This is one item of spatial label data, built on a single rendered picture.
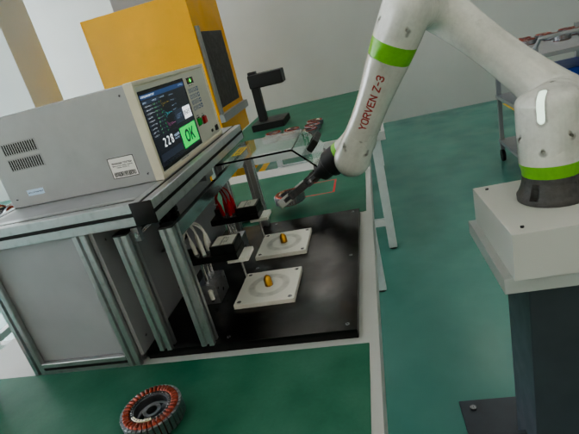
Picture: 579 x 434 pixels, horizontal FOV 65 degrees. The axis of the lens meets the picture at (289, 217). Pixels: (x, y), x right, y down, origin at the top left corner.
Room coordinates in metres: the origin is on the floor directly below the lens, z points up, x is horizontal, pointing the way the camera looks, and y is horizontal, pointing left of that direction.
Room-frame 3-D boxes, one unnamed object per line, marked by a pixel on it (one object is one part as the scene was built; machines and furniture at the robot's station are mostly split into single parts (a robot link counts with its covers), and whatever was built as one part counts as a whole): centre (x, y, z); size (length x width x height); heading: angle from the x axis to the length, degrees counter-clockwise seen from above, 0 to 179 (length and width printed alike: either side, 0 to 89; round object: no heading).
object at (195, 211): (1.14, 0.16, 1.03); 0.62 x 0.01 x 0.03; 166
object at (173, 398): (0.67, 0.33, 0.77); 0.11 x 0.11 x 0.04
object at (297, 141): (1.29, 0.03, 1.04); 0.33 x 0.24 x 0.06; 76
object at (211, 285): (1.03, 0.23, 0.80); 0.07 x 0.05 x 0.06; 166
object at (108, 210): (1.19, 0.37, 1.09); 0.68 x 0.44 x 0.05; 166
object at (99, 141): (1.21, 0.37, 1.22); 0.44 x 0.39 x 0.20; 166
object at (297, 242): (1.23, 0.03, 0.78); 0.15 x 0.15 x 0.01; 76
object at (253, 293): (1.00, 0.09, 0.78); 0.15 x 0.15 x 0.01; 76
